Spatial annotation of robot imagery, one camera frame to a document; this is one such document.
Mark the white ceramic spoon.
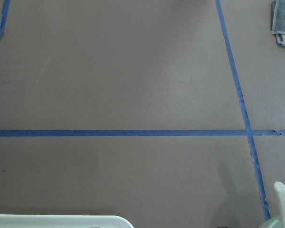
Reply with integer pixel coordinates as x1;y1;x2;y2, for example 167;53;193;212
274;181;285;228

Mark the grey folded cloth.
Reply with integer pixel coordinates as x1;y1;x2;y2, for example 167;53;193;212
271;0;285;36

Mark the mint green bowl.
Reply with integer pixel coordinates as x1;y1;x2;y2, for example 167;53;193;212
259;216;285;228

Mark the cream bear serving tray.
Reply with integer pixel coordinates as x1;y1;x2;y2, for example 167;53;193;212
0;214;133;228

